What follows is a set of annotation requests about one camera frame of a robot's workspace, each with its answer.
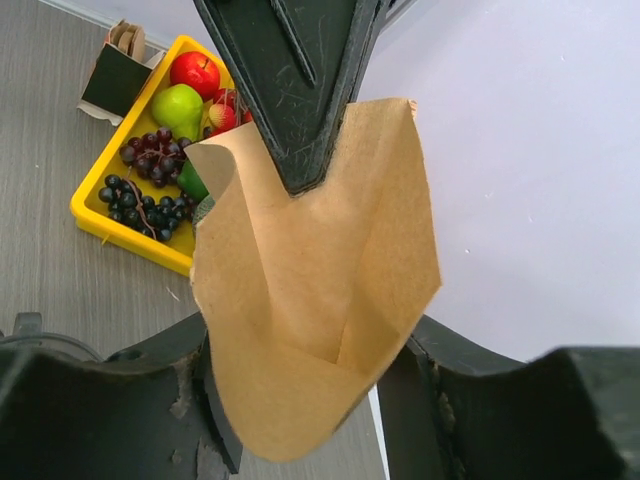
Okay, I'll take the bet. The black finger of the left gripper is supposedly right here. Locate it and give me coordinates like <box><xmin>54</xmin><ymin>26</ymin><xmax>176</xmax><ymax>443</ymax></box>
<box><xmin>195</xmin><ymin>0</ymin><xmax>390</xmax><ymax>196</ymax></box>

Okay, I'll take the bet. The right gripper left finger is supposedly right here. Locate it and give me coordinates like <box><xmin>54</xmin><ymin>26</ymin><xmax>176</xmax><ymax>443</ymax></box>
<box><xmin>1</xmin><ymin>314</ymin><xmax>243</xmax><ymax>479</ymax></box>

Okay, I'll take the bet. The brown paper coffee filter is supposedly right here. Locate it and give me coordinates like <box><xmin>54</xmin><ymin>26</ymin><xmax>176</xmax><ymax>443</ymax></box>
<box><xmin>187</xmin><ymin>98</ymin><xmax>441</xmax><ymax>462</ymax></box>

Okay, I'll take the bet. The dark red grape bunch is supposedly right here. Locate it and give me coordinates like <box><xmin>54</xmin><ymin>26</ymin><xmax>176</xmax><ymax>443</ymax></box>
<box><xmin>119</xmin><ymin>127</ymin><xmax>192</xmax><ymax>188</ymax></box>

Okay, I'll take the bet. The red cherry bunch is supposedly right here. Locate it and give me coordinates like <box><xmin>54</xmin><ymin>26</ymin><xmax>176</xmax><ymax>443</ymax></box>
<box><xmin>202</xmin><ymin>88</ymin><xmax>253</xmax><ymax>139</ymax></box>

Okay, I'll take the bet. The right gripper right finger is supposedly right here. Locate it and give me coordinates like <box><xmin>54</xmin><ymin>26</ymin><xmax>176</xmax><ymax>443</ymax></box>
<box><xmin>378</xmin><ymin>317</ymin><xmax>639</xmax><ymax>480</ymax></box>

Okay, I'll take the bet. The orange coffee filter box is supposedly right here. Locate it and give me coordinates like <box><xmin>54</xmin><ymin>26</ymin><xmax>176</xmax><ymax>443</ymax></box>
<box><xmin>77</xmin><ymin>20</ymin><xmax>165</xmax><ymax>126</ymax></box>

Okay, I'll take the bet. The red apple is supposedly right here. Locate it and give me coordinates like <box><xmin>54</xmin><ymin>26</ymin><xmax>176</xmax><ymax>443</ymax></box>
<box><xmin>169</xmin><ymin>51</ymin><xmax>220</xmax><ymax>102</ymax></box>

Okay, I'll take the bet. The yellow plastic fruit tray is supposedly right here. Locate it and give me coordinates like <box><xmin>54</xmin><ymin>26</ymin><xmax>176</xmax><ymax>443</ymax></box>
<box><xmin>70</xmin><ymin>35</ymin><xmax>232</xmax><ymax>275</ymax></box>

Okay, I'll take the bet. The green pear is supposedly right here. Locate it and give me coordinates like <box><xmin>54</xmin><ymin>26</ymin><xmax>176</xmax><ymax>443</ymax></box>
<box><xmin>151</xmin><ymin>84</ymin><xmax>204</xmax><ymax>141</ymax></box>

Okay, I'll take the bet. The black grape bunch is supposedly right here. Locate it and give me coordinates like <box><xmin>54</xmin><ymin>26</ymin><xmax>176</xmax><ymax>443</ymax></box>
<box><xmin>97</xmin><ymin>174</ymin><xmax>198</xmax><ymax>243</ymax></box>

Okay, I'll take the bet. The green netted melon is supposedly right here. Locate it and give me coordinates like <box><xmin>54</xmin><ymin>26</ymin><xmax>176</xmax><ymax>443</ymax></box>
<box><xmin>192</xmin><ymin>195</ymin><xmax>215</xmax><ymax>234</ymax></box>

